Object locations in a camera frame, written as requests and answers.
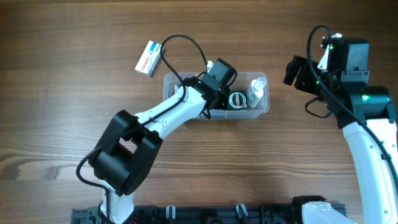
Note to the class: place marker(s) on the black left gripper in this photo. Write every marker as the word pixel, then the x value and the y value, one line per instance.
pixel 224 100

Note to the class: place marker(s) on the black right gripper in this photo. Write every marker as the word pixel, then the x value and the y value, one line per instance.
pixel 302 83

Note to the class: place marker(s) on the green square small box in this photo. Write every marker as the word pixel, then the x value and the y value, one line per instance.
pixel 237 101

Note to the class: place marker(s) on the clear plastic container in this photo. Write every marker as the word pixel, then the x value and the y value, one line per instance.
pixel 224 110

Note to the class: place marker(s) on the white bottle clear cap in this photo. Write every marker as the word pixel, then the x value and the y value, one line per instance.
pixel 255 91

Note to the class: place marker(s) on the white blue Panadol box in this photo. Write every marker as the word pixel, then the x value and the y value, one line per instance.
pixel 149 59

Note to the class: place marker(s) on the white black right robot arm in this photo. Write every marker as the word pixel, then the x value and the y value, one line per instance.
pixel 365 114

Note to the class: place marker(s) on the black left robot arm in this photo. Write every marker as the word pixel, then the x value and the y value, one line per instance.
pixel 127 149

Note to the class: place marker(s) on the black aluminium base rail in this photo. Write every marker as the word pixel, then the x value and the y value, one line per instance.
pixel 265 214

